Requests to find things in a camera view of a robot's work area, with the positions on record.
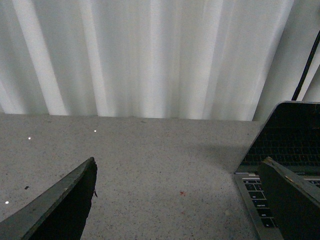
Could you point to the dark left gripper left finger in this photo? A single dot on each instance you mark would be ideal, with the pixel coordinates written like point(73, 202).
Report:
point(59, 213)

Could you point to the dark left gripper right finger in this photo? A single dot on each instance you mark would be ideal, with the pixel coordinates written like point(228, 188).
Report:
point(294, 202)

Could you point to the grey laptop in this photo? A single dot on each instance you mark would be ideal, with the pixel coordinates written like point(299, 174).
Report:
point(291, 137)

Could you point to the white curtain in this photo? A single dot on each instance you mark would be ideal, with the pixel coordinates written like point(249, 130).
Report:
point(187, 59)

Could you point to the blue desk lamp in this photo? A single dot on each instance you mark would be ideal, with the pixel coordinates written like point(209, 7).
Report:
point(306, 67)

